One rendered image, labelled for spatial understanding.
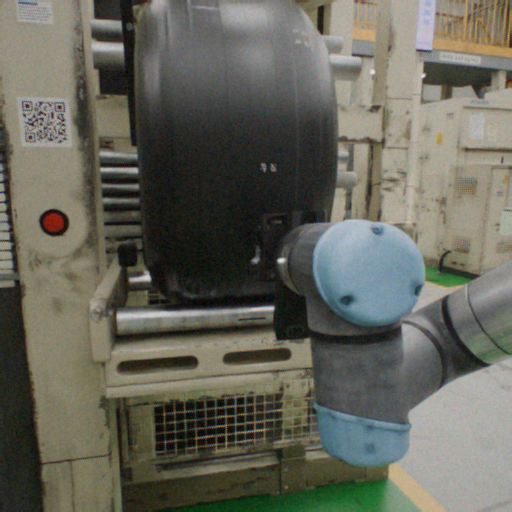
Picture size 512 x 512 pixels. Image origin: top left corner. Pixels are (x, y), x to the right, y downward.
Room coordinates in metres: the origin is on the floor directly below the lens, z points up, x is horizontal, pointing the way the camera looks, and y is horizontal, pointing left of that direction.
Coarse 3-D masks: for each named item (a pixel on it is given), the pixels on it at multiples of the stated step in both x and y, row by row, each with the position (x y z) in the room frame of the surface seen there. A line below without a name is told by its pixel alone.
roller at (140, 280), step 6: (126, 276) 0.95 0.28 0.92; (132, 276) 0.96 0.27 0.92; (138, 276) 0.96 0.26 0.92; (144, 276) 0.96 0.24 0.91; (132, 282) 0.95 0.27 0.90; (138, 282) 0.95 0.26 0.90; (144, 282) 0.95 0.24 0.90; (150, 282) 0.96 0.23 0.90; (132, 288) 0.95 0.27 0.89; (138, 288) 0.95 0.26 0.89; (144, 288) 0.96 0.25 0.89; (150, 288) 0.96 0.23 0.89
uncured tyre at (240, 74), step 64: (192, 0) 0.68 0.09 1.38; (256, 0) 0.71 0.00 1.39; (192, 64) 0.61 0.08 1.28; (256, 64) 0.62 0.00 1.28; (320, 64) 0.66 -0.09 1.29; (192, 128) 0.58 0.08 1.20; (256, 128) 0.60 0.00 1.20; (320, 128) 0.63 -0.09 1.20; (192, 192) 0.59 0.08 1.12; (256, 192) 0.60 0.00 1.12; (320, 192) 0.63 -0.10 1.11; (192, 256) 0.62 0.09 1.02
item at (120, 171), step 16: (112, 160) 1.14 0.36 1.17; (128, 160) 1.15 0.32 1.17; (112, 176) 1.13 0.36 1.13; (128, 176) 1.14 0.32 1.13; (112, 192) 1.14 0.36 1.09; (128, 192) 1.15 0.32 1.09; (112, 208) 1.26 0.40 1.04; (128, 208) 1.27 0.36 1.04; (112, 224) 1.26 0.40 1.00; (128, 224) 1.27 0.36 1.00; (128, 240) 1.15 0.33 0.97; (112, 256) 1.13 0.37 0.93; (144, 256) 1.14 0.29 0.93
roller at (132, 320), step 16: (176, 304) 0.71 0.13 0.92; (192, 304) 0.72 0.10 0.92; (208, 304) 0.72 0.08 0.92; (224, 304) 0.72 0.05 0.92; (240, 304) 0.73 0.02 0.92; (256, 304) 0.73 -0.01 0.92; (272, 304) 0.73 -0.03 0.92; (128, 320) 0.68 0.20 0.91; (144, 320) 0.68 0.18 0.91; (160, 320) 0.69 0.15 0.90; (176, 320) 0.69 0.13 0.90; (192, 320) 0.70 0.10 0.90; (208, 320) 0.70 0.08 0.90; (224, 320) 0.71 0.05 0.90; (240, 320) 0.71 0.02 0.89; (256, 320) 0.72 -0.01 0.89; (272, 320) 0.73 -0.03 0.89
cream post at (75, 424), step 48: (0, 0) 0.72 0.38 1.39; (48, 0) 0.73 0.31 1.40; (0, 48) 0.72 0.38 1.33; (48, 48) 0.73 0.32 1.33; (0, 96) 0.72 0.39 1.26; (48, 96) 0.73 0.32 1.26; (96, 144) 0.83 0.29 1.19; (48, 192) 0.73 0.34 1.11; (96, 192) 0.78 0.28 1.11; (48, 240) 0.73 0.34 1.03; (96, 240) 0.75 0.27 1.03; (48, 288) 0.73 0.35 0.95; (96, 288) 0.74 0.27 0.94; (48, 336) 0.72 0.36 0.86; (48, 384) 0.72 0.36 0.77; (96, 384) 0.74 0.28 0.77; (48, 432) 0.72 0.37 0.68; (96, 432) 0.74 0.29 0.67; (48, 480) 0.72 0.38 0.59; (96, 480) 0.74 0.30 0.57
